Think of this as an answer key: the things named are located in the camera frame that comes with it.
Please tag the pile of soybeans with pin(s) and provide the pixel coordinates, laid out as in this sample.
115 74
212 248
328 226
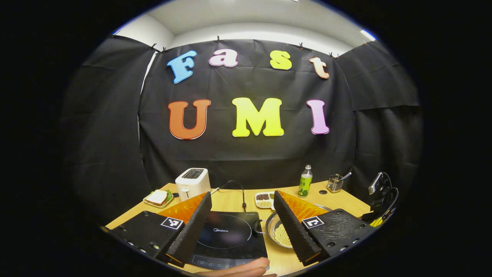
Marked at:
282 236

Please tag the white toaster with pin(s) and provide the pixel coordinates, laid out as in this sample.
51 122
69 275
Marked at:
192 184

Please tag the sandwich with lettuce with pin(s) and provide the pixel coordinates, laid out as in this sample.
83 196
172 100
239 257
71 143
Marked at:
157 197

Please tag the metal mesh utensil holder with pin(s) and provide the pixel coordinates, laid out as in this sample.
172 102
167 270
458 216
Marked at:
334 184

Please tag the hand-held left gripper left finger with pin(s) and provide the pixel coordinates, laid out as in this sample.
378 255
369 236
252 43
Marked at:
192 231

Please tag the green drink bottle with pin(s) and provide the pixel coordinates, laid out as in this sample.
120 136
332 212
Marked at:
305 186

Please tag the black induction cooktop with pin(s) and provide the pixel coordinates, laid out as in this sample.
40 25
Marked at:
230 238

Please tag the ceiling light panel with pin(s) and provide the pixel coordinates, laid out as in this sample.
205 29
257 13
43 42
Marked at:
368 35

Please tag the small cream tray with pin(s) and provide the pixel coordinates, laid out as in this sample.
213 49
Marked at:
152 204

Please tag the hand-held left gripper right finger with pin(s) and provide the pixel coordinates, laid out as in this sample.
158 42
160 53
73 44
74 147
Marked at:
296 231

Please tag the metal spoon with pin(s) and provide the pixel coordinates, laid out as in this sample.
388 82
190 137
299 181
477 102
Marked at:
345 176

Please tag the white divided bean dish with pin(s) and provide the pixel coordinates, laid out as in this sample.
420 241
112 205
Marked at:
264 202

